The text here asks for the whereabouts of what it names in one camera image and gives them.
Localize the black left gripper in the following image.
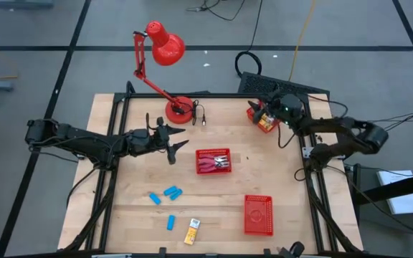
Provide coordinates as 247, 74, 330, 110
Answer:
148, 116, 190, 166

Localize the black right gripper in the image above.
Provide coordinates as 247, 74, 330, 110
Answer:
247, 91, 285, 125

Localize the pink-handled metal hole punch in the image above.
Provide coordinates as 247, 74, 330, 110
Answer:
198, 160, 231, 173
198, 153, 229, 165

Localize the red plastic basket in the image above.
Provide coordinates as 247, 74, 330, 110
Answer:
195, 148, 232, 176
244, 194, 275, 237
246, 102, 281, 134

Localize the black perforated metal panel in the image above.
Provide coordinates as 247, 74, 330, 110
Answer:
237, 71, 331, 97

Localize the red desk lamp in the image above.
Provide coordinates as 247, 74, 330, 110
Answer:
132, 20, 195, 125

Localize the black metal beam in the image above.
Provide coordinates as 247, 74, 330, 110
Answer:
351, 163, 413, 207

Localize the white paper booklet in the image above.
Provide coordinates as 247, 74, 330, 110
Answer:
376, 169, 413, 215

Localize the black lamp power cable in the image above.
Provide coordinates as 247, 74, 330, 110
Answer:
190, 100, 207, 127

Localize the black metal table frame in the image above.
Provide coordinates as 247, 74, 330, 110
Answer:
62, 81, 364, 258

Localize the black hanging cable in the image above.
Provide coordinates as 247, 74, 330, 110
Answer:
234, 0, 264, 78

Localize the yellow hanging cable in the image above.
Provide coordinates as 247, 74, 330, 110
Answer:
288, 0, 317, 82

